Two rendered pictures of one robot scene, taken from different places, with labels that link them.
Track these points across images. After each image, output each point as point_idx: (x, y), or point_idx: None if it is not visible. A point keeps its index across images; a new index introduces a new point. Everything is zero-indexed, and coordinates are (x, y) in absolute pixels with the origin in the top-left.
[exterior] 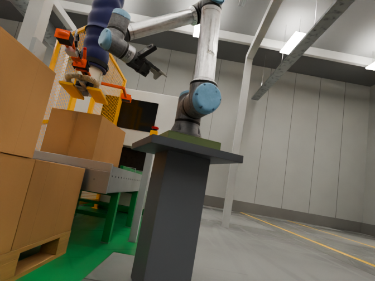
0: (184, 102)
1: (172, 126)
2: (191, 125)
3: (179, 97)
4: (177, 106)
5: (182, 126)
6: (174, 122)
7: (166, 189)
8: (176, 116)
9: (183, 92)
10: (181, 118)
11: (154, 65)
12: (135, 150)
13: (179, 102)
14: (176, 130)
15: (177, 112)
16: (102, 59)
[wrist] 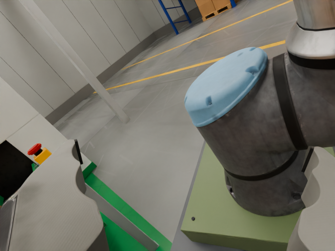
0: (318, 137)
1: (258, 195)
2: (303, 150)
3: (225, 120)
4: (232, 146)
5: (301, 179)
6: (252, 182)
7: None
8: (253, 171)
9: (238, 97)
10: (282, 165)
11: (66, 146)
12: None
13: (246, 136)
14: (296, 201)
15: (250, 160)
16: None
